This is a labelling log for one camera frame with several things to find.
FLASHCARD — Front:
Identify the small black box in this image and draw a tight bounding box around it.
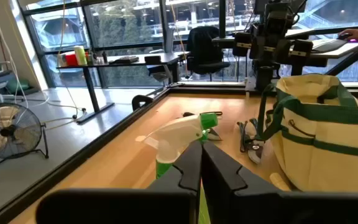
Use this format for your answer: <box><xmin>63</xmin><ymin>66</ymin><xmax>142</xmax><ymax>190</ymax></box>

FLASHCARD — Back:
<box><xmin>144</xmin><ymin>55</ymin><xmax>162</xmax><ymax>65</ymax></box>

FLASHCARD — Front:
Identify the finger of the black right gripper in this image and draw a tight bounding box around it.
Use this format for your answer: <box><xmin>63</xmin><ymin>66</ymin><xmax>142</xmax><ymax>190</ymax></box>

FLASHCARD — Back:
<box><xmin>273</xmin><ymin>39</ymin><xmax>291</xmax><ymax>65</ymax></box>
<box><xmin>250</xmin><ymin>35</ymin><xmax>267</xmax><ymax>60</ymax></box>

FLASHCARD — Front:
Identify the light grey desk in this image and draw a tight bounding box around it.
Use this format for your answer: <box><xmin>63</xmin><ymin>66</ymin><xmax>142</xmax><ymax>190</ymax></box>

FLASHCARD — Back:
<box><xmin>211</xmin><ymin>29</ymin><xmax>358</xmax><ymax>77</ymax></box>

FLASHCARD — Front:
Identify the black floor fan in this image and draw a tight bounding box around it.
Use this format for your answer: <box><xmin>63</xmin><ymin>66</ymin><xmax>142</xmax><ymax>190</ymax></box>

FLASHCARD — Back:
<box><xmin>0</xmin><ymin>102</ymin><xmax>50</xmax><ymax>172</ymax></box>

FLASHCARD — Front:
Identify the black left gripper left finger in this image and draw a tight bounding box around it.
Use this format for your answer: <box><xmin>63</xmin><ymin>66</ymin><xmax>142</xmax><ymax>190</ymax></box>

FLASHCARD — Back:
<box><xmin>147</xmin><ymin>141</ymin><xmax>203</xmax><ymax>224</ymax></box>

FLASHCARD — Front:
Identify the black desk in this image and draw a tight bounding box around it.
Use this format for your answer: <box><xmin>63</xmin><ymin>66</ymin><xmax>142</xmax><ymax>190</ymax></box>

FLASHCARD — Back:
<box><xmin>56</xmin><ymin>51</ymin><xmax>186</xmax><ymax>125</ymax></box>

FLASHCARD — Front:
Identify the black keyboard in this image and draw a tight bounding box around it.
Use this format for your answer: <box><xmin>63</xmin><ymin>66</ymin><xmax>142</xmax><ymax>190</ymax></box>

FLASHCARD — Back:
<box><xmin>311</xmin><ymin>39</ymin><xmax>350</xmax><ymax>54</ymax></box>

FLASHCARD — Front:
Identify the yellow-green cup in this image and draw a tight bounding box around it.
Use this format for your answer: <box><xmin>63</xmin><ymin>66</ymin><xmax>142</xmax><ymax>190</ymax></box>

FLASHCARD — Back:
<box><xmin>74</xmin><ymin>45</ymin><xmax>88</xmax><ymax>66</ymax></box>

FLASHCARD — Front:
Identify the yellow extension cord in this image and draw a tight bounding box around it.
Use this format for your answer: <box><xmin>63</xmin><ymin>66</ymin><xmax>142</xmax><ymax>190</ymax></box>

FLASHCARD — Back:
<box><xmin>56</xmin><ymin>0</ymin><xmax>86</xmax><ymax>119</ymax></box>

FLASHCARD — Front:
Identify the red container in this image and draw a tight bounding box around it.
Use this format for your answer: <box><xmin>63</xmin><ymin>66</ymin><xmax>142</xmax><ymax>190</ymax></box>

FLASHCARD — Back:
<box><xmin>64</xmin><ymin>53</ymin><xmax>78</xmax><ymax>67</ymax></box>

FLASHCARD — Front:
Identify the black flat device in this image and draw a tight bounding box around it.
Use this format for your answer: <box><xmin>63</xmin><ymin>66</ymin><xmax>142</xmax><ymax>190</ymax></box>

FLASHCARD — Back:
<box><xmin>109</xmin><ymin>55</ymin><xmax>140</xmax><ymax>65</ymax></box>

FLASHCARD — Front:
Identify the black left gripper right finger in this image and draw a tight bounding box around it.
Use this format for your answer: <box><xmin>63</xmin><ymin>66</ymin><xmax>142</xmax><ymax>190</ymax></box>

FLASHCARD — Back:
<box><xmin>202</xmin><ymin>141</ymin><xmax>282</xmax><ymax>224</ymax></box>

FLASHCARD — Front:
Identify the black office chair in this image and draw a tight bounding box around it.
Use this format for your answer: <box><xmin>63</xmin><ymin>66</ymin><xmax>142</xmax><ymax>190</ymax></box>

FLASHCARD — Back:
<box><xmin>185</xmin><ymin>26</ymin><xmax>231</xmax><ymax>82</ymax></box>

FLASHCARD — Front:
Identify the cream green canvas garden bag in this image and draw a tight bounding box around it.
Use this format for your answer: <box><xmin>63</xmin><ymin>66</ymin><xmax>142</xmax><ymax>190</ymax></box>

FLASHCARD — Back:
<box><xmin>255</xmin><ymin>73</ymin><xmax>358</xmax><ymax>194</ymax></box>

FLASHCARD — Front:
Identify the green white spray bottle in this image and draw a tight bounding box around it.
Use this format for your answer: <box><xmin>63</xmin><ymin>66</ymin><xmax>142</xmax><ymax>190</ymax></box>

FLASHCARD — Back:
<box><xmin>143</xmin><ymin>112</ymin><xmax>219</xmax><ymax>224</ymax></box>

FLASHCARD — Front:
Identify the green grey lounge chair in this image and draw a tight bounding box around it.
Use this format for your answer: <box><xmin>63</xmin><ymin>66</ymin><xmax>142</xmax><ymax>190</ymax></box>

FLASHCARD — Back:
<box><xmin>0</xmin><ymin>57</ymin><xmax>32</xmax><ymax>97</ymax></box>

